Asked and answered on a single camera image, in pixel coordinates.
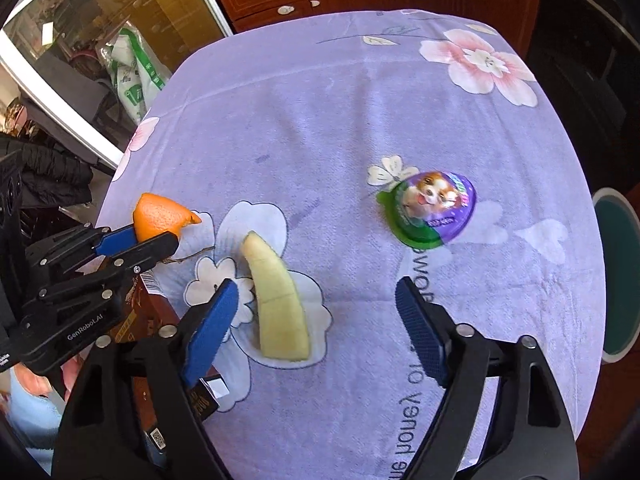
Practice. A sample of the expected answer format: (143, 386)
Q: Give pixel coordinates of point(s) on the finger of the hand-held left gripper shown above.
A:
(117, 241)
(150, 252)

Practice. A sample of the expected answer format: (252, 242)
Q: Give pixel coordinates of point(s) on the pale green melon rind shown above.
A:
(277, 305)

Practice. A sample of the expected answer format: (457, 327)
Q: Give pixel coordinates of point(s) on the person's left hand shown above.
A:
(32, 380)

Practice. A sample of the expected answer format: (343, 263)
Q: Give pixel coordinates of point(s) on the purple dog-print egg package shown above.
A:
(432, 205)

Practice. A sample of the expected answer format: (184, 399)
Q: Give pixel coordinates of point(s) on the white-framed glass door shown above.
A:
(100, 10)

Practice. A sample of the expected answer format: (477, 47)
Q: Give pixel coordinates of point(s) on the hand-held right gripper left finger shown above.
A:
(210, 330)

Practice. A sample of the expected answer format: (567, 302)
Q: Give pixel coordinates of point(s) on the black jacket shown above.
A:
(45, 170)

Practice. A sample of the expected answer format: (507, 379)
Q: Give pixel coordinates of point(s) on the brown snack box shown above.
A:
(147, 310)

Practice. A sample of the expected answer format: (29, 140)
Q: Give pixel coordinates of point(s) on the green and white plastic bag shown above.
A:
(132, 75)

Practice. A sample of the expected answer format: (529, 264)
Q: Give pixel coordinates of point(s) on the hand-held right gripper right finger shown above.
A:
(420, 325)

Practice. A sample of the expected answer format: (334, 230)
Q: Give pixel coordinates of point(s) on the orange peel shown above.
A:
(157, 212)

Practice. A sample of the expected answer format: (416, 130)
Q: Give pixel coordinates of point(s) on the light blue clothing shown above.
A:
(35, 425)

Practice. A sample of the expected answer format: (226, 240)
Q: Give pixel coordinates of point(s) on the dark furniture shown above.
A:
(585, 85)

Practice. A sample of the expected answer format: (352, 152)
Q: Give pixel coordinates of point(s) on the teal round stool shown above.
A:
(620, 280)

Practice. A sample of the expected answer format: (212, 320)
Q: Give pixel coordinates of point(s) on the purple floral tablecloth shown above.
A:
(350, 110)

